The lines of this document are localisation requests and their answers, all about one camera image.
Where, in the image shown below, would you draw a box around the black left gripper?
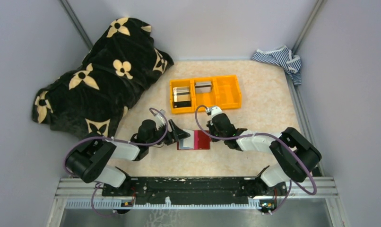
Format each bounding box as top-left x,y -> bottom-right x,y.
147,119 -> 191,147

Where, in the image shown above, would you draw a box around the red leather card holder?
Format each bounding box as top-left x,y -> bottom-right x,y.
177,129 -> 211,150

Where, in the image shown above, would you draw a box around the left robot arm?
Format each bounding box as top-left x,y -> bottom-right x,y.
65,119 -> 193,196

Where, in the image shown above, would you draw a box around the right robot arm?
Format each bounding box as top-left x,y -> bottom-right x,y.
206,106 -> 322,195

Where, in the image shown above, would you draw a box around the cards in left bin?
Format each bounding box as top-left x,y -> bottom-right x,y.
173,87 -> 191,108

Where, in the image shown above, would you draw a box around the cards in bin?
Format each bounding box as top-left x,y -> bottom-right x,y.
195,81 -> 212,94
173,87 -> 191,108

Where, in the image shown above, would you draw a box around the cards in middle bin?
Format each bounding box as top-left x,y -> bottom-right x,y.
195,81 -> 212,94

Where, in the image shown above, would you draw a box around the yellow plastic bin right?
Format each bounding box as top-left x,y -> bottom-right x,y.
215,75 -> 242,110

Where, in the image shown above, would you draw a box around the yellow plastic bin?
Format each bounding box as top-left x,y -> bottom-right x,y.
169,79 -> 195,114
190,77 -> 219,110
215,75 -> 242,110

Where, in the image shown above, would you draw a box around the yellow plastic bin middle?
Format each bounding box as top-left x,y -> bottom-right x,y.
190,77 -> 219,110

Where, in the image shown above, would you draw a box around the yellow plastic bin left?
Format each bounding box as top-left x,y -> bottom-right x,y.
169,79 -> 195,114

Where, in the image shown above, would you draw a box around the black floral blanket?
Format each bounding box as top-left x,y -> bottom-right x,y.
31,17 -> 174,138

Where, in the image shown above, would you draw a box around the blue white striped cloth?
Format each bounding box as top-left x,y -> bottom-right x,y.
251,45 -> 302,86

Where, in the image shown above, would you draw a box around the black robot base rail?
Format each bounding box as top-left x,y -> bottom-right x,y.
102,177 -> 286,205

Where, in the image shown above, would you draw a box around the aluminium frame rail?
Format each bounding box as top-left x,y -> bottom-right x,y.
55,177 -> 338,210

